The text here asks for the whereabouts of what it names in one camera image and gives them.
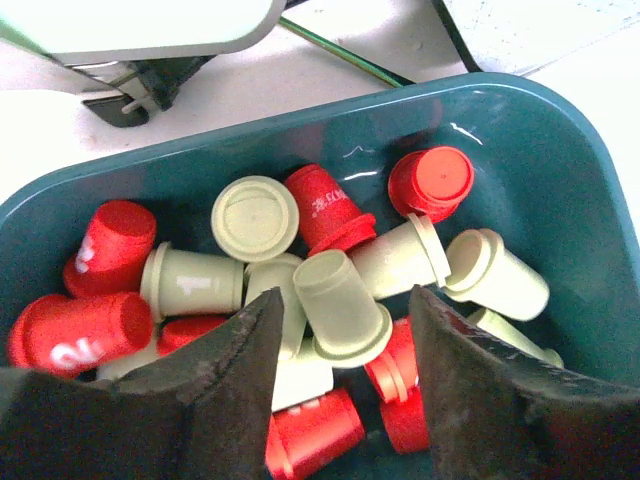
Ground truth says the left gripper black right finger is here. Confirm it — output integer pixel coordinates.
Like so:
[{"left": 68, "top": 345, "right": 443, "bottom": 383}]
[{"left": 409, "top": 286, "right": 639, "bottom": 479}]

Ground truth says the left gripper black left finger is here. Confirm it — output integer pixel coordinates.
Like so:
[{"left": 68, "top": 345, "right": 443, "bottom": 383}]
[{"left": 1, "top": 288, "right": 284, "bottom": 479}]

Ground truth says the red capsule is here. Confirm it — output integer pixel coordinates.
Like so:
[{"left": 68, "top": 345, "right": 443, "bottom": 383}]
[
  {"left": 284, "top": 164, "right": 376, "bottom": 257},
  {"left": 265, "top": 388, "right": 365, "bottom": 479},
  {"left": 63, "top": 200, "right": 157, "bottom": 298},
  {"left": 364, "top": 317, "right": 419, "bottom": 403},
  {"left": 387, "top": 146, "right": 475, "bottom": 224},
  {"left": 380, "top": 387, "right": 430, "bottom": 454},
  {"left": 157, "top": 315, "right": 227, "bottom": 356},
  {"left": 7, "top": 292, "right": 153, "bottom": 378}
]

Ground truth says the red capsule top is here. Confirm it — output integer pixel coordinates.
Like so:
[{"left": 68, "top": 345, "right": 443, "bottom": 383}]
[{"left": 284, "top": 164, "right": 376, "bottom": 257}]

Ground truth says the teal plastic storage basket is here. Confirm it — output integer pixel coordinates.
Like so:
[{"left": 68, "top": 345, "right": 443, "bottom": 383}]
[{"left": 0, "top": 72, "right": 640, "bottom": 480}]

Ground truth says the green capsule bottom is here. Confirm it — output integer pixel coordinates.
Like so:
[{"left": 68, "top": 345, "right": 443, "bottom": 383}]
[{"left": 271, "top": 338, "right": 334, "bottom": 412}]

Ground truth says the metal cutting board stand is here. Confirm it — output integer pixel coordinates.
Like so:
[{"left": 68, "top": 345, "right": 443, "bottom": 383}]
[{"left": 46, "top": 54, "right": 214, "bottom": 128}]

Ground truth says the grey induction cooker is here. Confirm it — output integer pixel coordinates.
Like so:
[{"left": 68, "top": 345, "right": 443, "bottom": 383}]
[{"left": 433, "top": 0, "right": 639, "bottom": 76}]

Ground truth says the green cutting board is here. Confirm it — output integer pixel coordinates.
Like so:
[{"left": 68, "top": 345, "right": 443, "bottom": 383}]
[{"left": 1, "top": 0, "right": 285, "bottom": 65}]

